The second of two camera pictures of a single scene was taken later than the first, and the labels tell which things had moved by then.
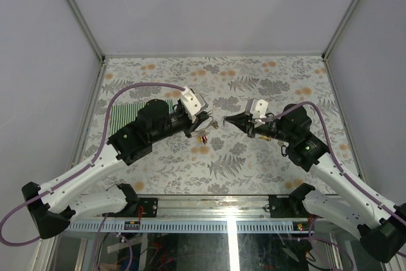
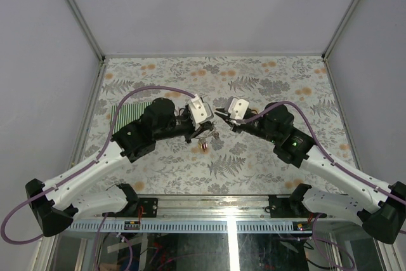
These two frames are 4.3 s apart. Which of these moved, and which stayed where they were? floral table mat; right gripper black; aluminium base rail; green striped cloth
Moved: right gripper black
Stayed: floral table mat; green striped cloth; aluminium base rail
